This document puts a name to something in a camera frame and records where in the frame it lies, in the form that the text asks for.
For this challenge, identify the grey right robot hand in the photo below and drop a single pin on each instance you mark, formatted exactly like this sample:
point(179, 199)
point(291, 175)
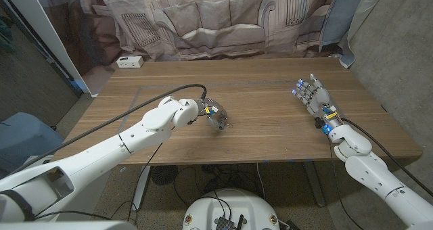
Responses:
point(316, 96)

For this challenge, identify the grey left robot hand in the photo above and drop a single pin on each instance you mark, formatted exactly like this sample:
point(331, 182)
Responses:
point(221, 113)

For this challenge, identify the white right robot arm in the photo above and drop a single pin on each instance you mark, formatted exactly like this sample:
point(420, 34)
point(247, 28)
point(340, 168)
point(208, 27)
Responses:
point(365, 169)

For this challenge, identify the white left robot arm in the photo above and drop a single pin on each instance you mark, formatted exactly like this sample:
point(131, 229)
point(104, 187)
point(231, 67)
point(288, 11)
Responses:
point(101, 155)

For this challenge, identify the round black floor fan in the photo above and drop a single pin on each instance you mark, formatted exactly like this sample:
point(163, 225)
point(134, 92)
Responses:
point(164, 175)

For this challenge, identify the printed sofa backdrop cloth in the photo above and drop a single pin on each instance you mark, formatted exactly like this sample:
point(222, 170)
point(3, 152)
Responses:
point(216, 23)

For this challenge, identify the grey table leg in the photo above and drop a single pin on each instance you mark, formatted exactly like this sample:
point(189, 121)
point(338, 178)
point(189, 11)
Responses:
point(314, 186)

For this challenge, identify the white robot torso base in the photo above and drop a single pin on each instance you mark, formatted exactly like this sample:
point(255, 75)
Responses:
point(243, 206)

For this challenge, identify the white power strip box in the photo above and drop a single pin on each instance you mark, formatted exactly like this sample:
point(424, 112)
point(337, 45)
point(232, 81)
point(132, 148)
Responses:
point(130, 62)

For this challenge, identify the small black electronics module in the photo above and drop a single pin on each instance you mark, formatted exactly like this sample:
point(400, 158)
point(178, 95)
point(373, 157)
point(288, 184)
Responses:
point(223, 223)

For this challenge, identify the white table leg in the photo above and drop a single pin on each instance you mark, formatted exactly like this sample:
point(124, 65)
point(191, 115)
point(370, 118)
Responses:
point(140, 189)

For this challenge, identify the blue chair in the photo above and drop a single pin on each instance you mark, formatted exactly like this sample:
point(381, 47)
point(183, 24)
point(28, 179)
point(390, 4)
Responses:
point(23, 138)

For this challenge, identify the white door frame post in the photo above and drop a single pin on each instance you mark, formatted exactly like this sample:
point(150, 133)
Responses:
point(34, 23)

